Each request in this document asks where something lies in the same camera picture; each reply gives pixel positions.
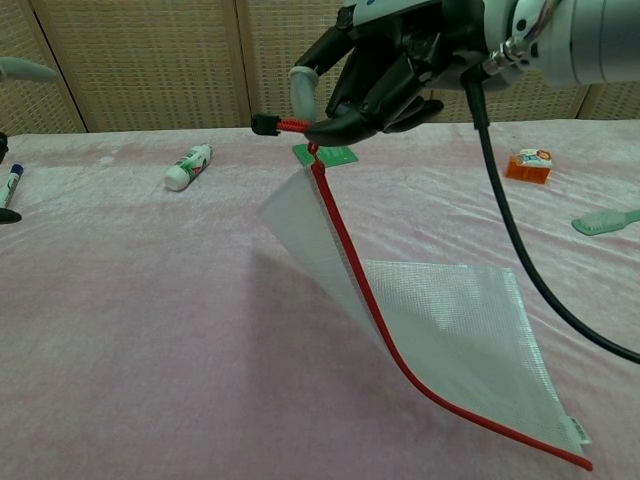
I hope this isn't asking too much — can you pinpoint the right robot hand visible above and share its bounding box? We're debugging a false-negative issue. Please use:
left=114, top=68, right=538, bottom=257
left=288, top=0, right=516, bottom=147

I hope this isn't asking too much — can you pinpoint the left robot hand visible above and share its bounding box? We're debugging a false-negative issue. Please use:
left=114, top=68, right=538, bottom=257
left=0, top=56, right=59, bottom=225

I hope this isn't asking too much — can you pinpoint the white mesh zipper pouch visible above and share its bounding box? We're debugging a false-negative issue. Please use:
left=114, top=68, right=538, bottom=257
left=257, top=163, right=594, bottom=472

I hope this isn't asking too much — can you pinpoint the green circuit board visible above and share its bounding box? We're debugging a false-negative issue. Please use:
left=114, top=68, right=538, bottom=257
left=292, top=142, right=360, bottom=168

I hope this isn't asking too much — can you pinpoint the blue capped marker pen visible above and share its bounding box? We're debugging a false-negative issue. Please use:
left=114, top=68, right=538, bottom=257
left=0, top=163, right=26, bottom=211

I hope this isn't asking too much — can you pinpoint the small orange box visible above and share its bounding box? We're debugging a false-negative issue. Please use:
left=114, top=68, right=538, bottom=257
left=503, top=147, right=555, bottom=186

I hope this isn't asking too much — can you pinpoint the white glue bottle green label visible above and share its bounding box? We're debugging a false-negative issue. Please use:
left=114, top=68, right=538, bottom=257
left=164, top=143, right=215, bottom=192

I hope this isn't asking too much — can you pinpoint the green hairbrush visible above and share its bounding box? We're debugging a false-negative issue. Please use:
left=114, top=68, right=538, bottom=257
left=571, top=209, right=640, bottom=236

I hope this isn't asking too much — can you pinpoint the pink velvet tablecloth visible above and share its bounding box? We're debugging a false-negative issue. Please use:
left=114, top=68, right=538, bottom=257
left=0, top=119, right=640, bottom=480

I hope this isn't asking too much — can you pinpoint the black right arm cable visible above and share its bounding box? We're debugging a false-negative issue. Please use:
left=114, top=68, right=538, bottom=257
left=460, top=39, right=640, bottom=366

